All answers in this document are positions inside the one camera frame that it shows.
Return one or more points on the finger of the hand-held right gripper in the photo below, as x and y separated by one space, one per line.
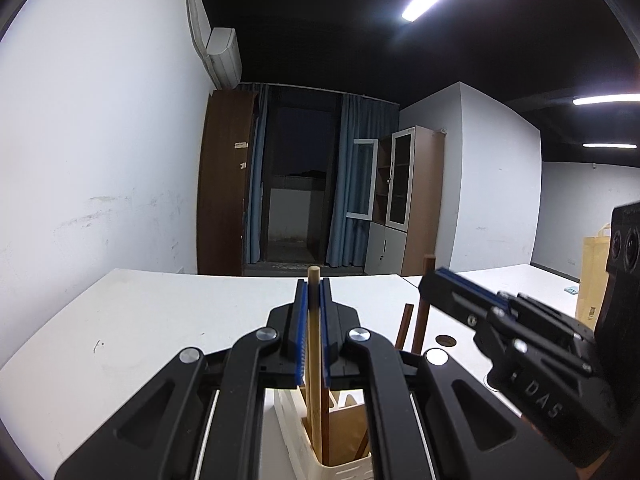
480 282
450 297

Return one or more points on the cream slotted utensil holder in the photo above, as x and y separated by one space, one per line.
295 435

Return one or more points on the dark brown wooden chopstick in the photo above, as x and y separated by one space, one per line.
421 325
325 430
362 445
404 325

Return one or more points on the white wall air conditioner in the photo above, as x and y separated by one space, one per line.
225 55

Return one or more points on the dark brown wooden wardrobe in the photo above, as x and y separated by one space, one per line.
225 185

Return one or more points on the blue curtain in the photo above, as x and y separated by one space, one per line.
350 185
256 185

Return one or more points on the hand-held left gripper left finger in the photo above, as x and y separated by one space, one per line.
300 335

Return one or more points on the light bamboo chopstick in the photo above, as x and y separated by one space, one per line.
313 320

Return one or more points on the cabinet with glass door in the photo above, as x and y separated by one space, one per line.
425 200

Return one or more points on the yellow paper bag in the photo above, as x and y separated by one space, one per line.
592 280

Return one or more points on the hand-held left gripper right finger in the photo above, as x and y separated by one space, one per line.
326 335

